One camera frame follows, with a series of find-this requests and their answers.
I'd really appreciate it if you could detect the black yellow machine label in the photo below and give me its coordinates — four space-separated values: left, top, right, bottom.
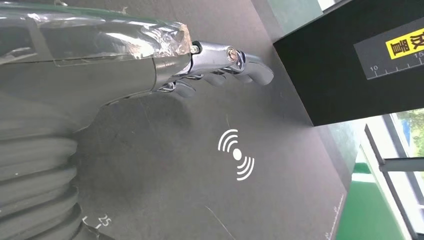
353 16 424 80

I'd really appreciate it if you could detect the green conveyor belt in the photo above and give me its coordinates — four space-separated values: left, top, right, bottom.
334 158 407 240

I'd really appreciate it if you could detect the dark window frame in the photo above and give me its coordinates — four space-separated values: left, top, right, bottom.
364 112 424 240

